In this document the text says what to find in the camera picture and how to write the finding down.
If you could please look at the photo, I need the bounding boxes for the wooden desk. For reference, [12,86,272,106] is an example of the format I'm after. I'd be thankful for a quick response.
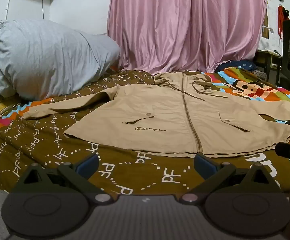
[254,48,284,80]

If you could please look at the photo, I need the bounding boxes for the red hanging ornament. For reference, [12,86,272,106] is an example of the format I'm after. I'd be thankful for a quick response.
[277,5,290,40]

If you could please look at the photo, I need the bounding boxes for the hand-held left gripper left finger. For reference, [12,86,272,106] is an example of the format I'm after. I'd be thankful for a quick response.
[10,153,114,204]

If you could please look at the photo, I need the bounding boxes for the beige zip hooded jacket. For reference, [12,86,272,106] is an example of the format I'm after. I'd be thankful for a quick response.
[22,70,290,158]

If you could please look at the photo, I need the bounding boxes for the brown colourful printed blanket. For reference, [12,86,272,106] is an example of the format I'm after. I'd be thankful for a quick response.
[0,66,290,240]

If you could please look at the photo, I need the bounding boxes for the dark blue clothes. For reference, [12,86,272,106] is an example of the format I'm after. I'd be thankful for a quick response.
[215,60,258,73]

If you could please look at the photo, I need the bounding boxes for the grey bundled duvet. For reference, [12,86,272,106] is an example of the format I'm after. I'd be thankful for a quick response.
[0,19,121,101]

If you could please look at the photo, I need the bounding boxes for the pink curtain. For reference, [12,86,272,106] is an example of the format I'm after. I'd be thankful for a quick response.
[107,0,268,75]

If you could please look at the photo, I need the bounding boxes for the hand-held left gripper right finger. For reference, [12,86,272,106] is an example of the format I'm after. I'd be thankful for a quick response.
[180,153,284,204]

